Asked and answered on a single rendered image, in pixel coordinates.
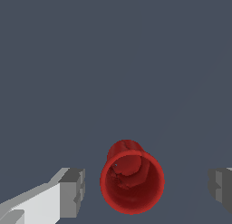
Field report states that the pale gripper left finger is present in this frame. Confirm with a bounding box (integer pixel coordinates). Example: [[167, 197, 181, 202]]
[[0, 167, 86, 224]]

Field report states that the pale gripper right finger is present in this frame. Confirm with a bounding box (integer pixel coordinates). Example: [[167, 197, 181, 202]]
[[207, 167, 232, 216]]

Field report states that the red cup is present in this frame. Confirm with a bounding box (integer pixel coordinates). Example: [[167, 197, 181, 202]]
[[99, 139, 166, 216]]

